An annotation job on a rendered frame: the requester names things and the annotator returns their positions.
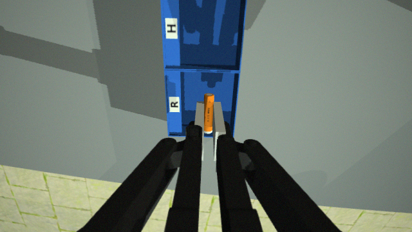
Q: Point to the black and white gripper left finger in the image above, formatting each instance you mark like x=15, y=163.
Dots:
x=128, y=209

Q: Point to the blue three-compartment bin rack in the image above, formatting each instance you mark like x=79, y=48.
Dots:
x=202, y=55

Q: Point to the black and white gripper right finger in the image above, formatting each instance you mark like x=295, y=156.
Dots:
x=286, y=204

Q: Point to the orange aaa battery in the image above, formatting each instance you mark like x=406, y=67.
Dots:
x=208, y=112

